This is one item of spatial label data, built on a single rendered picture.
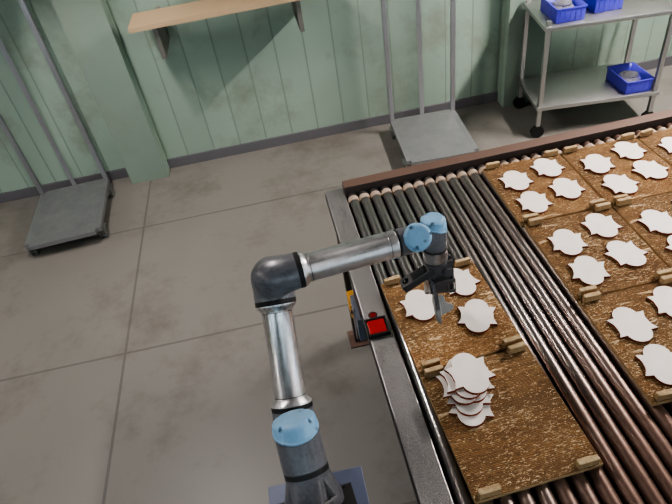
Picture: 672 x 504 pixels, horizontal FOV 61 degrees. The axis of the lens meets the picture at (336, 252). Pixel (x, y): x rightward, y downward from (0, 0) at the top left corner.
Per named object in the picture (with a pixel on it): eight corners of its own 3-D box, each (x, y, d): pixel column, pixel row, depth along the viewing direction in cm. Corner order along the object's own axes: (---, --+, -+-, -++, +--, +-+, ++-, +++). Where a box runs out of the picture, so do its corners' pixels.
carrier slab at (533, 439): (475, 505, 143) (475, 502, 142) (420, 377, 174) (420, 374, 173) (602, 466, 146) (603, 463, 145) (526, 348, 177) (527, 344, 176)
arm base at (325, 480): (281, 525, 136) (270, 484, 137) (292, 499, 151) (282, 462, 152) (341, 511, 135) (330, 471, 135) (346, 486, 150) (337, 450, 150)
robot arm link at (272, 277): (244, 259, 141) (427, 211, 148) (245, 262, 151) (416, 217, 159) (256, 305, 140) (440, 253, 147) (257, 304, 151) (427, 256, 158)
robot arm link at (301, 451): (283, 481, 137) (269, 426, 137) (281, 465, 150) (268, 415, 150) (331, 466, 138) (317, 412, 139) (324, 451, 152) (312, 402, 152)
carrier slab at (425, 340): (419, 375, 175) (419, 372, 174) (381, 287, 206) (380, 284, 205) (525, 345, 178) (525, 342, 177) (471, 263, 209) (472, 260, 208)
